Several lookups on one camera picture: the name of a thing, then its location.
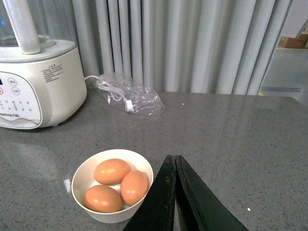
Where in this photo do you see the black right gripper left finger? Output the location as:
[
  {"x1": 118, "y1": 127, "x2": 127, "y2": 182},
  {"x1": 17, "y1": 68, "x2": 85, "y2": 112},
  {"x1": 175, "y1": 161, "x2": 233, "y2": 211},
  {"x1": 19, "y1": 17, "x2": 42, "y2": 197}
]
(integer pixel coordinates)
[{"x1": 124, "y1": 155, "x2": 177, "y2": 231}]

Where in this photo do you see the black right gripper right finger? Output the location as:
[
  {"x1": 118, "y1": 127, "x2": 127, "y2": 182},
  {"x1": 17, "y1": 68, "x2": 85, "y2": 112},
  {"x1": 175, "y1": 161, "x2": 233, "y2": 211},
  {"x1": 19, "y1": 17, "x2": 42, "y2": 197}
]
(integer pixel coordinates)
[{"x1": 175, "y1": 155, "x2": 247, "y2": 231}]

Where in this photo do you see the brown egg in bowl right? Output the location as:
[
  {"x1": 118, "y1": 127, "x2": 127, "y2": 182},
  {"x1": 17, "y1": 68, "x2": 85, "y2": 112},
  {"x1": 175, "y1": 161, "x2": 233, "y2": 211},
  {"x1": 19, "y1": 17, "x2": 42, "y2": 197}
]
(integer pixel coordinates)
[{"x1": 120, "y1": 170, "x2": 148, "y2": 206}]

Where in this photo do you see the brown egg in bowl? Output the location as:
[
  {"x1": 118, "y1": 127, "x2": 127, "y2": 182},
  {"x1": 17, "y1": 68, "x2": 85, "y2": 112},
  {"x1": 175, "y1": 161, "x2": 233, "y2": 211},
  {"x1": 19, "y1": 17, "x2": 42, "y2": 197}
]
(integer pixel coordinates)
[
  {"x1": 84, "y1": 185, "x2": 123, "y2": 213},
  {"x1": 94, "y1": 158, "x2": 130, "y2": 185},
  {"x1": 120, "y1": 170, "x2": 148, "y2": 206}
]

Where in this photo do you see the brown egg in bowl front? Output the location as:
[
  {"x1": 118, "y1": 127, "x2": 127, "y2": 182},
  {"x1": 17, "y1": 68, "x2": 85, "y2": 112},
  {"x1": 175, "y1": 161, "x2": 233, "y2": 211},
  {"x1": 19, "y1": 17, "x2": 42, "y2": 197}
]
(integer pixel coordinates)
[{"x1": 84, "y1": 185, "x2": 123, "y2": 213}]

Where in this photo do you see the brown egg in bowl top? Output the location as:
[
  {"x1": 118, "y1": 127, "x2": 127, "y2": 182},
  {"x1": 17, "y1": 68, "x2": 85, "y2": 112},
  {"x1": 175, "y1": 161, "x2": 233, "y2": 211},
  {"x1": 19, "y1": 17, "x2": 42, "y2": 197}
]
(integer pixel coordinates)
[{"x1": 94, "y1": 158, "x2": 130, "y2": 185}]

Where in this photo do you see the cardboard box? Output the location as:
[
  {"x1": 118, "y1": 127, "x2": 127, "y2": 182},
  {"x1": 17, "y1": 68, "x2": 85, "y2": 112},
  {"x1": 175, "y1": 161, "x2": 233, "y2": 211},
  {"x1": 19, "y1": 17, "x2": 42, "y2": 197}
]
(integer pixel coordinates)
[{"x1": 279, "y1": 32, "x2": 308, "y2": 49}]

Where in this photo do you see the white bowl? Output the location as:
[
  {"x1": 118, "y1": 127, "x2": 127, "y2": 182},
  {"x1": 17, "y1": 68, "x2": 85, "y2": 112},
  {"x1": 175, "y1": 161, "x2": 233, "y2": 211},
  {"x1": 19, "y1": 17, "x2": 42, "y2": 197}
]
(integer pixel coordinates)
[{"x1": 72, "y1": 149, "x2": 154, "y2": 223}]

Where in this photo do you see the clear plastic bag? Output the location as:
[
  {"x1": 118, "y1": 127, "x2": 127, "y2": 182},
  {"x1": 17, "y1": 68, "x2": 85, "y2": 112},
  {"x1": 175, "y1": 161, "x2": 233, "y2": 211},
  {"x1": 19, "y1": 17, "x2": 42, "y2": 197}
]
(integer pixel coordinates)
[{"x1": 88, "y1": 73, "x2": 165, "y2": 116}]

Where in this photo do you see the white Joyoung blender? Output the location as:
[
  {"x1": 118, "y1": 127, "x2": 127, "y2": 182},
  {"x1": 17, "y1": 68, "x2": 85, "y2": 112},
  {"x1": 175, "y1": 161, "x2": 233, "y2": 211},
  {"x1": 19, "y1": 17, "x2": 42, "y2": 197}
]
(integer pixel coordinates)
[{"x1": 0, "y1": 0, "x2": 87, "y2": 129}]

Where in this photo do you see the white power cable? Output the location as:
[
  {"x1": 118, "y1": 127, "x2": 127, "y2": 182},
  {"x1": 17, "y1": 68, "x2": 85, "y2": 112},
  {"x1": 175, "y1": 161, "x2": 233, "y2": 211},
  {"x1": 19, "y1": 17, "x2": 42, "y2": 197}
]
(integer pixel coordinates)
[{"x1": 84, "y1": 75, "x2": 133, "y2": 113}]

